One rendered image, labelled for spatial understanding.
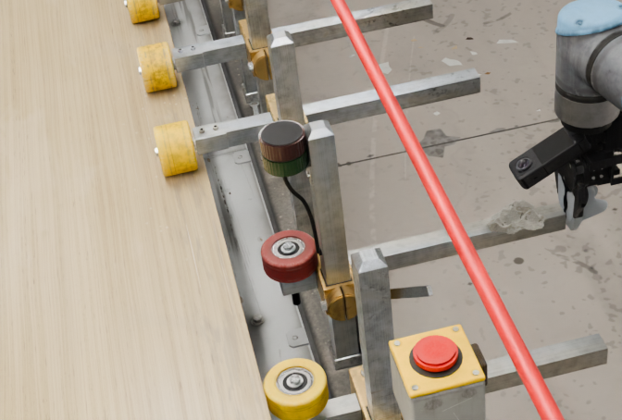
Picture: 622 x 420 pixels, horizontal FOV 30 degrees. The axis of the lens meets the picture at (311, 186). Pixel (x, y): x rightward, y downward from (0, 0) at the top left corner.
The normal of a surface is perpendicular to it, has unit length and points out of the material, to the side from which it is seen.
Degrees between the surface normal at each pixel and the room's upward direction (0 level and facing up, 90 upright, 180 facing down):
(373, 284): 90
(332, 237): 90
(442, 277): 0
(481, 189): 0
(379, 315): 90
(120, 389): 0
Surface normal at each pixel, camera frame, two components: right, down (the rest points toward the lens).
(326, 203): 0.22, 0.59
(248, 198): -0.11, -0.78
